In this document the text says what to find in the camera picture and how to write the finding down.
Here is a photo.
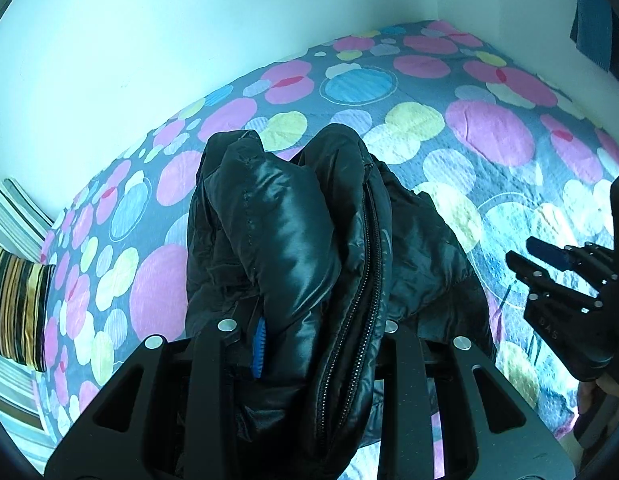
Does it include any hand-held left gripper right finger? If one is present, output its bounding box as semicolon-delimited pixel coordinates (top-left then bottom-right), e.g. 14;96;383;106
373;320;576;480

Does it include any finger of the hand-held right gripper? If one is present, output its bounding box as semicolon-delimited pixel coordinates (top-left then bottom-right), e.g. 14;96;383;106
526;236;615;282
506;251;609;313

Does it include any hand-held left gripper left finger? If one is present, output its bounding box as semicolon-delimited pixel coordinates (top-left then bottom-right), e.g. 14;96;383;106
44;317;271;480

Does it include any black puffer jacket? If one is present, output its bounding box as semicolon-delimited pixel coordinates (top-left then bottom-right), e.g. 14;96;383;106
184;124;499;480

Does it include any grey dotted bedspread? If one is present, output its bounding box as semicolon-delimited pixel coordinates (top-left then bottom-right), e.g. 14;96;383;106
40;20;619;463

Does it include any blue hanging cloth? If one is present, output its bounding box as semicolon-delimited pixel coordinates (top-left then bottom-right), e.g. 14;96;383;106
569;0;619;70

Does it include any gold black striped cushion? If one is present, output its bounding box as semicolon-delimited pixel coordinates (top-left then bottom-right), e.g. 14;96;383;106
0;241;56;374

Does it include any teal striped bedding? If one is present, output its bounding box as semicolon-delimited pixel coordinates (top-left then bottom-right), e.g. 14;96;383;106
0;177;58;463

